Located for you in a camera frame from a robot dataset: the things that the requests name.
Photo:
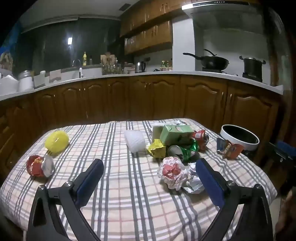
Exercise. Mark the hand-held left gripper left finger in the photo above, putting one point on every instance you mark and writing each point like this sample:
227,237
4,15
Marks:
92,178

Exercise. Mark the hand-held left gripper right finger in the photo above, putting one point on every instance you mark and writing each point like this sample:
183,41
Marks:
208,180

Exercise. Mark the white round bin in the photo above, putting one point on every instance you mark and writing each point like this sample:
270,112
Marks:
248,146

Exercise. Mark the white foam block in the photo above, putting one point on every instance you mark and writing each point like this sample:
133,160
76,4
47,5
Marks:
135,141

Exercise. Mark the red and white crumpled wrapper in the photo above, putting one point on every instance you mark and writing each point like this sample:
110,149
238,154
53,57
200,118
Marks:
172,171

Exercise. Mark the green crushed can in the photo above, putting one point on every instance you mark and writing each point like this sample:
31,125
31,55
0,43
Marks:
185,151

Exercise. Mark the flat red snack packet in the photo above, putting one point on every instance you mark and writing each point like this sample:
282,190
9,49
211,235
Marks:
231,149

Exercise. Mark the plaid tablecloth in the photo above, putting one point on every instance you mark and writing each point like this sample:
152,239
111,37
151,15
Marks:
129,197

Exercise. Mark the red crushed can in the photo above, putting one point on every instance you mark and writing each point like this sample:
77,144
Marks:
200,138

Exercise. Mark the green carton box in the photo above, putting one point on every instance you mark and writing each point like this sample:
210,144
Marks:
175,135

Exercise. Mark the round red snack packet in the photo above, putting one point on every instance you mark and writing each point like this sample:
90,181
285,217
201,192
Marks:
35,165

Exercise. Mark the yellow crumpled wrapper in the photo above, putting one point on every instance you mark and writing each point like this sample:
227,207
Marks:
157,149

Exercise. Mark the wooden base cabinets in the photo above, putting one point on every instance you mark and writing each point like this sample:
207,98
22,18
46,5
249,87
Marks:
143,99

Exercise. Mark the white soap dispenser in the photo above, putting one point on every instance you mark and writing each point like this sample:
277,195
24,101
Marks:
81,72

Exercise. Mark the gas stove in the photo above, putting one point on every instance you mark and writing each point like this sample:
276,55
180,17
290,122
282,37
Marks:
229,73

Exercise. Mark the wooden utensil rack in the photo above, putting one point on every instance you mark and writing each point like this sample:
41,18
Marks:
108,63

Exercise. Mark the white kitchen countertop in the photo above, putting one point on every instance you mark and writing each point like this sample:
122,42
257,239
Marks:
161,74

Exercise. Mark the kitchen faucet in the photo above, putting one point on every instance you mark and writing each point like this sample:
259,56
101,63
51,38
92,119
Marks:
76,62

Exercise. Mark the white lidded container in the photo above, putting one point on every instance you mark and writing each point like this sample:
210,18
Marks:
26,81

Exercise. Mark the yellow bottle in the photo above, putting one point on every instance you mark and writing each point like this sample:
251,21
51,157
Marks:
84,60

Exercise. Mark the black wok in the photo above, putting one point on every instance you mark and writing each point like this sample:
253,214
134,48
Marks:
212,61

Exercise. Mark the steel electric kettle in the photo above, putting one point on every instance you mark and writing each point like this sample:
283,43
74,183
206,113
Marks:
140,67

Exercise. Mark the condiment bottles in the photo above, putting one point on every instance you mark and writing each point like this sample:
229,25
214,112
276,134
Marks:
166,66

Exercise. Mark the black cooking pot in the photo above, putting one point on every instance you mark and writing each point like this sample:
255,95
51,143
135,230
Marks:
253,66

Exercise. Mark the dark window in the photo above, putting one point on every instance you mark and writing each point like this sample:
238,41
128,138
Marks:
57,41

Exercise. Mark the range hood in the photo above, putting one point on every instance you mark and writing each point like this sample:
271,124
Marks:
215,5

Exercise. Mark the wooden wall cabinets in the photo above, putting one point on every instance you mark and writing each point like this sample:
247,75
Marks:
148,34

